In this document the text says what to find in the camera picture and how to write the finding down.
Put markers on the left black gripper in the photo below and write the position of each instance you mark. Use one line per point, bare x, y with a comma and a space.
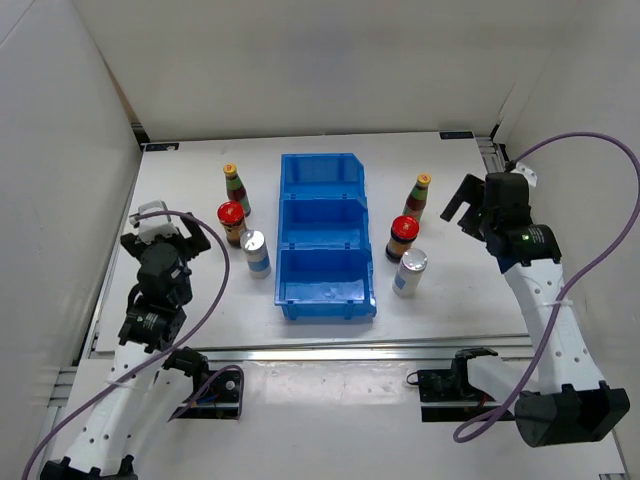
196, 242

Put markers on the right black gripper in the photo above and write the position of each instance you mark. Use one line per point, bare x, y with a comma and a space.
471, 191

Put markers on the red-lid sauce jar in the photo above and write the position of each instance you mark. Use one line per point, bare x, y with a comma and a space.
232, 218
403, 232

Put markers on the silver-top shaker can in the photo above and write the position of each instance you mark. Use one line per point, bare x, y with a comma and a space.
411, 267
253, 244

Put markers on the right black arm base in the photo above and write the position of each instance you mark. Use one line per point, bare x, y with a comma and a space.
446, 395

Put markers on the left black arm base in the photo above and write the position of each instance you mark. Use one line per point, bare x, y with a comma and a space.
219, 396

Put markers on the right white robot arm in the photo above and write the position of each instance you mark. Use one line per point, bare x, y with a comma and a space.
562, 397

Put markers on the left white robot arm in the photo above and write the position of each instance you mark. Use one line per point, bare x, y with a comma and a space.
154, 317

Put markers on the right yellow-cap sauce bottle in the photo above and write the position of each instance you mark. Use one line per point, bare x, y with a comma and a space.
416, 201

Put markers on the yellow-cap sauce bottle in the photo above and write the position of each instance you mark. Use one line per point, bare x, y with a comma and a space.
416, 201
235, 188

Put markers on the right black corner label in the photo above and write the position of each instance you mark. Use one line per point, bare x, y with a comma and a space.
456, 135

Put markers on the black corner label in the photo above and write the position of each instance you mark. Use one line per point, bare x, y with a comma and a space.
161, 147
456, 135

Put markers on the left yellow-cap sauce bottle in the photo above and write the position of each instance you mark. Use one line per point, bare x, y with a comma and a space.
235, 188

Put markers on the left black corner label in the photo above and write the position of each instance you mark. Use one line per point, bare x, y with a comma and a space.
161, 147

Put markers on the blue three-compartment plastic bin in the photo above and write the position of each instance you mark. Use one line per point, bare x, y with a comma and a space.
324, 269

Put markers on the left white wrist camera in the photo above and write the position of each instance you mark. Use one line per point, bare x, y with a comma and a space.
149, 229

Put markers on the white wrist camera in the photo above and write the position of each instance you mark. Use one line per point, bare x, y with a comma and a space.
526, 171
149, 229

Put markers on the right aluminium side rail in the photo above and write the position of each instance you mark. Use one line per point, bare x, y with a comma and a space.
494, 155

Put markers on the aluminium side rail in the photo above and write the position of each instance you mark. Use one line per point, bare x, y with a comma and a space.
494, 155
83, 345

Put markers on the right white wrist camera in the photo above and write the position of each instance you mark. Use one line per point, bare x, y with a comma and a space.
526, 171

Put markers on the aluminium front rail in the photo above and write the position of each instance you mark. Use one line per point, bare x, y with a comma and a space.
511, 347

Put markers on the left aluminium side rail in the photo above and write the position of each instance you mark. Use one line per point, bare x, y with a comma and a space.
83, 345

